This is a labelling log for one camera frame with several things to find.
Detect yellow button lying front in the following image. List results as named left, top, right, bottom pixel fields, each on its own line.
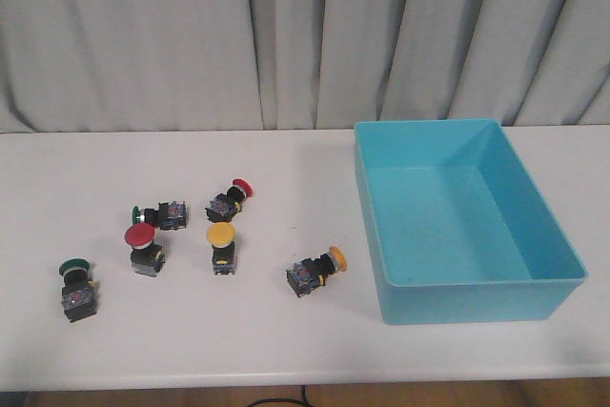
left=286, top=246, right=347, bottom=297

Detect green button lying sideways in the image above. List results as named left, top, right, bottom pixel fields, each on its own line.
left=132, top=201, right=188, bottom=231

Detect yellow button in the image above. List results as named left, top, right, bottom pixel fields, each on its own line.
left=206, top=222, right=237, bottom=275
left=286, top=246, right=347, bottom=297

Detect green button front left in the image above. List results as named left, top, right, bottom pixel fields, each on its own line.
left=58, top=258, right=98, bottom=323

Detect grey curtain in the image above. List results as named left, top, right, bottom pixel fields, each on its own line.
left=1, top=0, right=609, bottom=132

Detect black floor cable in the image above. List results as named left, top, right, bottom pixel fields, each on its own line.
left=247, top=385, right=311, bottom=407

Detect blue plastic box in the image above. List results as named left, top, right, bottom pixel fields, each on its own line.
left=355, top=119, right=588, bottom=325

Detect red button lying back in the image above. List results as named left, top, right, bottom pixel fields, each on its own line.
left=205, top=178, right=254, bottom=223

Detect red button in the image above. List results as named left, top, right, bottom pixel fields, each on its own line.
left=205, top=178, right=254, bottom=223
left=124, top=223, right=166, bottom=277

